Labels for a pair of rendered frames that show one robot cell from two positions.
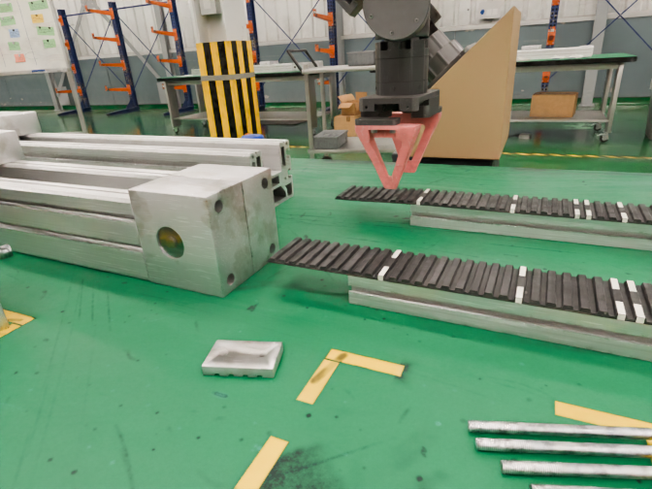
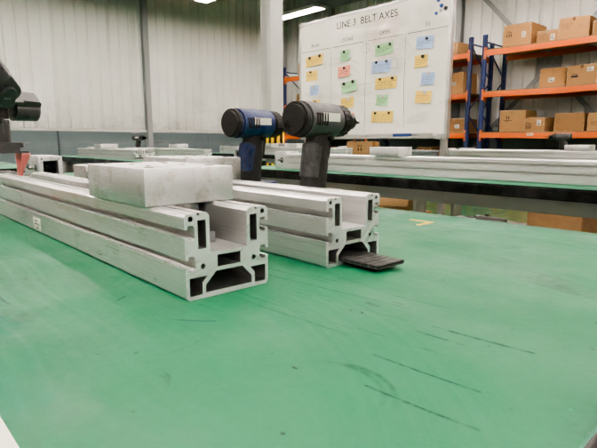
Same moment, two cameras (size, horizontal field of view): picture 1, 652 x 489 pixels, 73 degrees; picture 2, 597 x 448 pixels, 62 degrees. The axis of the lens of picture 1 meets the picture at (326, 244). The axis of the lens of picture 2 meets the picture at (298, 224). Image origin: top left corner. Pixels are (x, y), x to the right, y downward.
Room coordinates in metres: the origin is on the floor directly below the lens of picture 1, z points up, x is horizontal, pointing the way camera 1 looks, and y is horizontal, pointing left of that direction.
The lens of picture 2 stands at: (1.40, 1.02, 0.93)
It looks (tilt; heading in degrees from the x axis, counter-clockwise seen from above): 9 degrees down; 201
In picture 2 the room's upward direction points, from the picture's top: straight up
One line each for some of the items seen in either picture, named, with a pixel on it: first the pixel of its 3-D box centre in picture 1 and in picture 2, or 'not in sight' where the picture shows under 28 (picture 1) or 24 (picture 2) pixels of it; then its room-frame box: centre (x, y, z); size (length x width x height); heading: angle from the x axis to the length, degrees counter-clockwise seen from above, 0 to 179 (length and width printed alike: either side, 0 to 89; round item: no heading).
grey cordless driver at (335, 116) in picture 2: not in sight; (328, 165); (0.53, 0.75, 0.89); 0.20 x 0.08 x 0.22; 162
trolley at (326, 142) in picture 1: (361, 113); not in sight; (3.71, -0.36, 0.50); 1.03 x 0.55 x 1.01; 76
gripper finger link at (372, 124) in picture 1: (394, 145); (11, 164); (0.49, -0.08, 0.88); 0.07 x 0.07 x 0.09; 63
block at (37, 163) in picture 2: not in sight; (43, 167); (-0.12, -0.66, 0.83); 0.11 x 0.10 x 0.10; 157
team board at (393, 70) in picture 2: not in sight; (366, 135); (-2.62, 0.08, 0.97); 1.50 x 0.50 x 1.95; 64
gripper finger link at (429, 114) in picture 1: (407, 137); not in sight; (0.54, -0.11, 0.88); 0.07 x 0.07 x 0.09; 63
